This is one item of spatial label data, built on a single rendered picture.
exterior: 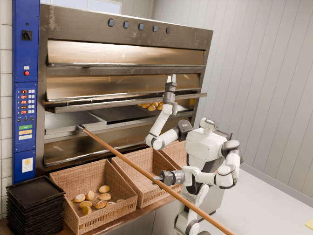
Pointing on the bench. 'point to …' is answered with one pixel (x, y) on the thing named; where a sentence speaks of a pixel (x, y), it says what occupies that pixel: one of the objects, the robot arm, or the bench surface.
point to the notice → (27, 164)
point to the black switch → (27, 35)
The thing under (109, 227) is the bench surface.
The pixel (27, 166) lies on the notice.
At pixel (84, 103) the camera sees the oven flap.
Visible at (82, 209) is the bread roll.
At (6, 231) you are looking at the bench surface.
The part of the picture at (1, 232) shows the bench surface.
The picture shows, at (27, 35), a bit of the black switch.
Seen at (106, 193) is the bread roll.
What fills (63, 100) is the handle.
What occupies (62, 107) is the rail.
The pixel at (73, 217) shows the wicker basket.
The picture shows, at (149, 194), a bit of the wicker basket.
